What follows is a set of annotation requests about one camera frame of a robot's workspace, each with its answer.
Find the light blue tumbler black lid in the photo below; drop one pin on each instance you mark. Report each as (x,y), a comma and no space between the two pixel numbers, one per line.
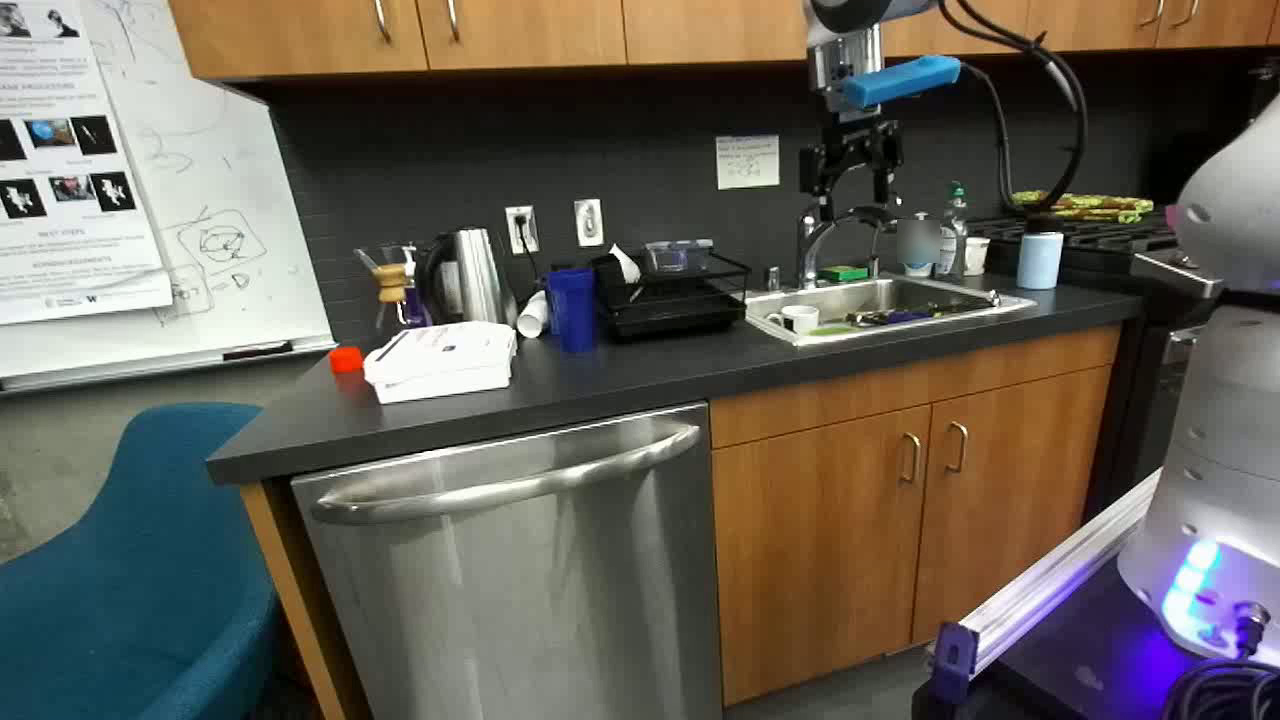
(1041,262)

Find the white whiteboard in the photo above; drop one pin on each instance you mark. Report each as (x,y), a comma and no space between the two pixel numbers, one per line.
(244,202)

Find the poster with dark photos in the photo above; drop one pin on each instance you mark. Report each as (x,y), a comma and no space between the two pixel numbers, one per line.
(67,227)

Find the dish soap bottle green cap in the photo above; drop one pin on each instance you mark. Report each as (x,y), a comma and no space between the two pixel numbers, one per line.
(951,242)

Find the small red object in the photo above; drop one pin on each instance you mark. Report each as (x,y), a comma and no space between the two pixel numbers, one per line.
(345,362)

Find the white paper wall sign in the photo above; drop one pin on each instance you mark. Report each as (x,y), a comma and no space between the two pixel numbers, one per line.
(750,163)

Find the yellow green cloth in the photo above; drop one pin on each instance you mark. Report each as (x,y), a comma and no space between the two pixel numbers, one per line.
(1080,206)

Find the clear soap pump dispenser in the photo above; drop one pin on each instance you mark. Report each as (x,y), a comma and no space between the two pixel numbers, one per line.
(917,254)

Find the green sponge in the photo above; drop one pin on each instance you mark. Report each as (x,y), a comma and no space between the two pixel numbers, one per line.
(844,272)

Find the stainless steel dishwasher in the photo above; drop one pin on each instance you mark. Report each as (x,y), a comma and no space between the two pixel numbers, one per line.
(534,584)

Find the blue plastic cup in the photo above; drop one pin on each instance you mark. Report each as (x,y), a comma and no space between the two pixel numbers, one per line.
(571,310)

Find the white wall outlet plate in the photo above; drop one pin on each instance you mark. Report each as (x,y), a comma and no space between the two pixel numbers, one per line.
(589,223)
(522,230)

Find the white cup in sink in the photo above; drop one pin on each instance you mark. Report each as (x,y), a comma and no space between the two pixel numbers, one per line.
(800,318)

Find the small white mug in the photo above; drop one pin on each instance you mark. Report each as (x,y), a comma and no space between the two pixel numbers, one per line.
(976,258)

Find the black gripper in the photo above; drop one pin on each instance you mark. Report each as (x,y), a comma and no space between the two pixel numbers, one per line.
(850,144)

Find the teal upholstered chair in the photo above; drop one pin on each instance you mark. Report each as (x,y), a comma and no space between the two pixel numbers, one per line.
(132,584)

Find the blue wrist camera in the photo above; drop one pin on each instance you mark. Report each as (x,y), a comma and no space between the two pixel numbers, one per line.
(901,82)

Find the narrow wooden lower cabinet door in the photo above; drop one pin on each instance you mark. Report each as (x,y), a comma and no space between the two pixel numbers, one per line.
(1014,493)

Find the white flat box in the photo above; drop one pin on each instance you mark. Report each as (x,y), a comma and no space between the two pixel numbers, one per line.
(440,362)

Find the steel carafe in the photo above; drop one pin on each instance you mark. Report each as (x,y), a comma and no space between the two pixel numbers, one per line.
(477,272)

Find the stainless steel sink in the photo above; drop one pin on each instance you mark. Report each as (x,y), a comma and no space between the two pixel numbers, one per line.
(893,310)

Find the wide wooden lower cabinet door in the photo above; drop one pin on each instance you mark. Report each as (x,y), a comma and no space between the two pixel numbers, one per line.
(814,544)

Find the chrome sink faucet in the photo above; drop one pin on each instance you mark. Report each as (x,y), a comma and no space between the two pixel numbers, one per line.
(810,258)

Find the wooden upper cabinets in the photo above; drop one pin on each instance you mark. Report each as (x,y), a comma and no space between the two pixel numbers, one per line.
(534,32)

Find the glass pour-over coffee maker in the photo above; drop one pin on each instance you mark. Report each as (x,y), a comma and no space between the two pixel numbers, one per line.
(391,283)

